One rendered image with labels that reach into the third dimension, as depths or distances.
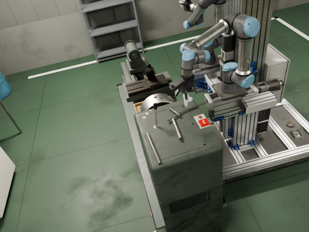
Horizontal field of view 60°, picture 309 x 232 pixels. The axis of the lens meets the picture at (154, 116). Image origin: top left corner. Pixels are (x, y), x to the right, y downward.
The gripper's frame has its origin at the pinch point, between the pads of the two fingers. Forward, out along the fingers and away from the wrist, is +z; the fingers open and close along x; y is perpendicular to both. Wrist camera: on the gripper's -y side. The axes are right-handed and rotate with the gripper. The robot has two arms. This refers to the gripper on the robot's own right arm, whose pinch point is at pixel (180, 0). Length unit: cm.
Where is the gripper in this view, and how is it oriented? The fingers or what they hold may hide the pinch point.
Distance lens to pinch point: 301.6
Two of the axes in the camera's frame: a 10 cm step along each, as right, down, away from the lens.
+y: 2.6, 6.7, 6.9
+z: -5.4, -4.9, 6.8
